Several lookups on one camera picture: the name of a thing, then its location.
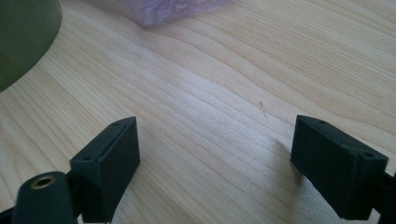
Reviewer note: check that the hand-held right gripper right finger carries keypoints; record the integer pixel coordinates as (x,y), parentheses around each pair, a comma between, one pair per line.
(333,174)

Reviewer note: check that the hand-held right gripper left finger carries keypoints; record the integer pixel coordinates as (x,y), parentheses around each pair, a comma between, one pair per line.
(106,174)

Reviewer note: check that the green ribbed trash bin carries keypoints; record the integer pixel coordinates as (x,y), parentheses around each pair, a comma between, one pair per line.
(21,37)

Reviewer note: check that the purple plastic trash bag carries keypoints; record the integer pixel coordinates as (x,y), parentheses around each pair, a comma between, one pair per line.
(168,9)

